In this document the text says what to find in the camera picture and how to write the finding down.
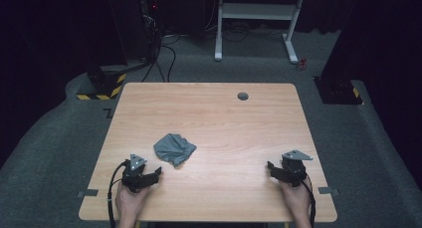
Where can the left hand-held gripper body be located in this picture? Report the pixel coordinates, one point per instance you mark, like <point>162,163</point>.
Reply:
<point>134,178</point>

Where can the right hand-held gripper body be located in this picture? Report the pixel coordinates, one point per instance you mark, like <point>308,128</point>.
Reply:
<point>293,170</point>

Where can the grey cloth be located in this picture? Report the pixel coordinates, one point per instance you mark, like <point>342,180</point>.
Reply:
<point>174,149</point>

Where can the person's left hand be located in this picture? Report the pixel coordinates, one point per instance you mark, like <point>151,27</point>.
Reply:
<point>128,203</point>

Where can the person's right hand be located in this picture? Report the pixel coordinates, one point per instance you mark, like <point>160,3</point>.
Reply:
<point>298,199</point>

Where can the grey tape strip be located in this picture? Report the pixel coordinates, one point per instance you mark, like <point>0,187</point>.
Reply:
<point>328,190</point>
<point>88,192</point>

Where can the grey round table grommet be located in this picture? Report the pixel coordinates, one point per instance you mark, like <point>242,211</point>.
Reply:
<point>243,96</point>

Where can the yellow black striped base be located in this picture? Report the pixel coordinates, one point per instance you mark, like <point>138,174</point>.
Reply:
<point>106,85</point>

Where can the dark equipment with red light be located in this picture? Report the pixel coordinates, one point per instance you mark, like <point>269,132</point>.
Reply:
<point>151,19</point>

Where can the white metal stand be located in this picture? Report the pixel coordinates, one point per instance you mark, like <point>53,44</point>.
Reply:
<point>255,11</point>

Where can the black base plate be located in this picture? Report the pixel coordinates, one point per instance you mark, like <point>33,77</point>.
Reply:
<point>336,91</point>

